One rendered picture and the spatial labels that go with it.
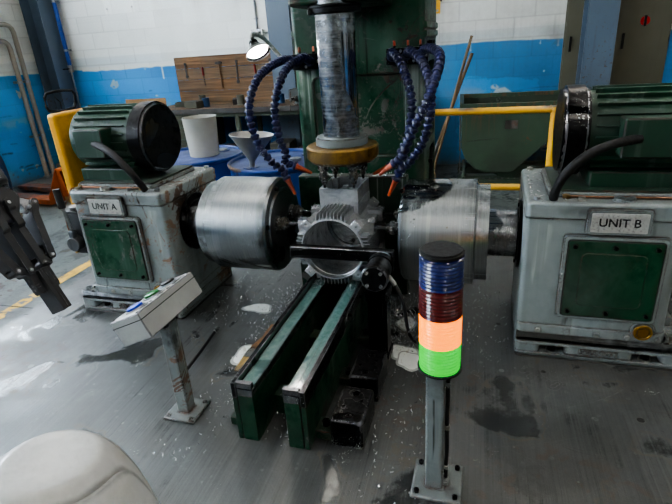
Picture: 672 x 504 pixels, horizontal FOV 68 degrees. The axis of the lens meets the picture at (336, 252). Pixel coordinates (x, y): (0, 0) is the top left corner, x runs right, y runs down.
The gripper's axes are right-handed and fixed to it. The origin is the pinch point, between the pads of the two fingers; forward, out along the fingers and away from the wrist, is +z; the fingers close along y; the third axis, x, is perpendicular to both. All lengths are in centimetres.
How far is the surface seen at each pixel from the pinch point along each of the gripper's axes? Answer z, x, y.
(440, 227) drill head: 28, -46, 53
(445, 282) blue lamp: 21, -54, 7
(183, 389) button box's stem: 29.9, 5.0, 15.8
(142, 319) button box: 11.7, -3.5, 8.8
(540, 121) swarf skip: 88, -78, 467
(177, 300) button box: 13.1, -3.5, 18.1
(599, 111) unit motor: 18, -82, 58
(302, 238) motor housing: 19, -14, 54
